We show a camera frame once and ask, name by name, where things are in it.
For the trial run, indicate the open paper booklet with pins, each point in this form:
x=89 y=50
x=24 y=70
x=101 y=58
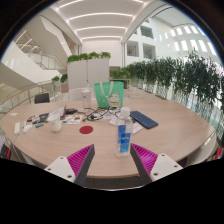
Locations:
x=56 y=114

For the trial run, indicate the small blue card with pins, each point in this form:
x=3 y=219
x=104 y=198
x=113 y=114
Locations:
x=39 y=125

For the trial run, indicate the green tote bag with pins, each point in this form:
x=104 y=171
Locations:
x=108 y=93

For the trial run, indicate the black power adapter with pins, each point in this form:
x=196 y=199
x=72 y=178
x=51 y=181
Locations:
x=71 y=111

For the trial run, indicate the glass balustrade with wooden handrail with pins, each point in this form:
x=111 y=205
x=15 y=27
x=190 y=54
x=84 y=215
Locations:
x=20 y=96

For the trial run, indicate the white ceramic mug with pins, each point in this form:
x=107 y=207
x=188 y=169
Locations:
x=55 y=124

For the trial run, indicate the white computer mouse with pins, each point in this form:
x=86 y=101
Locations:
x=27 y=128

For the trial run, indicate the row of green hedge plants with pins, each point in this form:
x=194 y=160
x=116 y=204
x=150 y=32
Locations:
x=186 y=75

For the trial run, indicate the black notebook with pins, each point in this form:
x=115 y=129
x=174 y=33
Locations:
x=43 y=117

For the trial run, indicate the clear blue-labelled water bottle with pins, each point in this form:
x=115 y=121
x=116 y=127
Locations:
x=124 y=140

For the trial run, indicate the clear lidded tumbler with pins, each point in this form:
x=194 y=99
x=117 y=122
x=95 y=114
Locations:
x=86 y=99

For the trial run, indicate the flat round red coaster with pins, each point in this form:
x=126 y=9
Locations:
x=86 y=129

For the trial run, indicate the small red-black device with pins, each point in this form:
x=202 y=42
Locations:
x=30 y=118

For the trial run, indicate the small white paper sheet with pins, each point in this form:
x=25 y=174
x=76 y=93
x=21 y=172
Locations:
x=13 y=114

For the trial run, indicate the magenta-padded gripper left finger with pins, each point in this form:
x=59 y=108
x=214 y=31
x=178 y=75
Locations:
x=63 y=166

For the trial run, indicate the black chair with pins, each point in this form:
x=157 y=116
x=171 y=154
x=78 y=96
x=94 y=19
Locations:
x=42 y=98

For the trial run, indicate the colourful sticker sheet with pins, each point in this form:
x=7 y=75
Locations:
x=71 y=119

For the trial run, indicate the white printed papers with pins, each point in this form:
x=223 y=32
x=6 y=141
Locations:
x=137 y=128

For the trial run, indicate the small white box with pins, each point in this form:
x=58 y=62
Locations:
x=35 y=119

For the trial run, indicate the small potted green plants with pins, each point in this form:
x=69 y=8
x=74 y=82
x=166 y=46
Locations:
x=63 y=78

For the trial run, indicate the dark blue keyboard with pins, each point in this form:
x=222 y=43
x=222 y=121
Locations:
x=144 y=120

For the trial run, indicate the white cabinet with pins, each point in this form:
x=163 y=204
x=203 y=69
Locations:
x=87 y=73

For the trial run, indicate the ceiling light strips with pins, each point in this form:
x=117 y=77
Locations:
x=100 y=16

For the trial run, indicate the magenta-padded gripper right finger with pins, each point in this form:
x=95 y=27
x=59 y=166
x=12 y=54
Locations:
x=160 y=165

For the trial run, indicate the wooden planter with plants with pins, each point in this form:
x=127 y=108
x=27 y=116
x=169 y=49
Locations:
x=119 y=74

